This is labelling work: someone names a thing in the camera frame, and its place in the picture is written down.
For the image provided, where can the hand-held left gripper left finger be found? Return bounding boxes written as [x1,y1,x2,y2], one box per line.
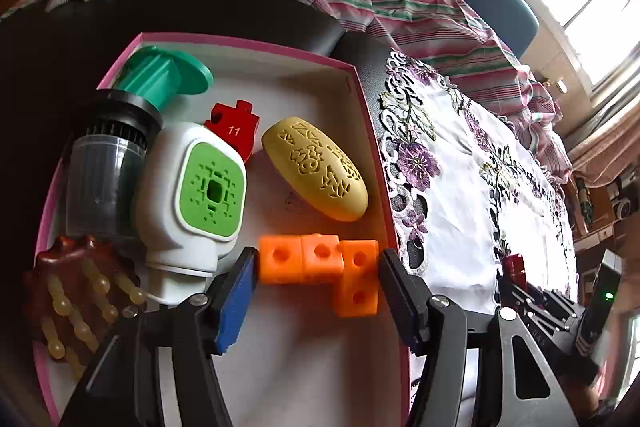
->
[60,246,260,427]

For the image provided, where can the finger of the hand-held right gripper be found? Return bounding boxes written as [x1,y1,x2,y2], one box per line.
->
[500,279,566,335]
[530,284,583,330]

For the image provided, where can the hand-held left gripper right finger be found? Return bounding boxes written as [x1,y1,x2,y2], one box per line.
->
[377,248,581,427]

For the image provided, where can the red tube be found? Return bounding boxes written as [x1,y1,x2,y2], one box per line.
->
[502,253,527,288]

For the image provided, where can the pink box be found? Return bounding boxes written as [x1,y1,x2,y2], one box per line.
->
[32,32,416,427]

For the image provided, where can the orange linked cube blocks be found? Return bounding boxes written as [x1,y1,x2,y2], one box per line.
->
[257,233,381,318]

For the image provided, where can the green and white plastic device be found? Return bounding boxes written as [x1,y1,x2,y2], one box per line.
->
[134,123,248,305]

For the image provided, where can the yellow perforated oval case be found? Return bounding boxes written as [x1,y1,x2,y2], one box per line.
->
[261,117,369,223]

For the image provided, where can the red puzzle piece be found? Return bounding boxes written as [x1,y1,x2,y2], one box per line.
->
[204,101,261,162]

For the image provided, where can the person's right forearm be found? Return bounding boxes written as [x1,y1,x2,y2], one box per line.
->
[560,352,626,423]

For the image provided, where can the cluttered wooden shelf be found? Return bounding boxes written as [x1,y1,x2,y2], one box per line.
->
[570,172,640,253]

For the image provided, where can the white embroidered floral tablecloth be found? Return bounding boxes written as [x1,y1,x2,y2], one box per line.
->
[377,52,578,427]

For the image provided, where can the pink curtain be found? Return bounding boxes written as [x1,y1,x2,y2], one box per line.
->
[567,102,640,188]

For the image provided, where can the brown wooden massage comb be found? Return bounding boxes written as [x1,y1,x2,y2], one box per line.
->
[22,234,148,378]

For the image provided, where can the pink striped cloth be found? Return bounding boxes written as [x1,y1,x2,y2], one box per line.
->
[47,0,573,178]

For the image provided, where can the blue cushion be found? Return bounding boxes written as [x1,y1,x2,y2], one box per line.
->
[457,0,541,60]

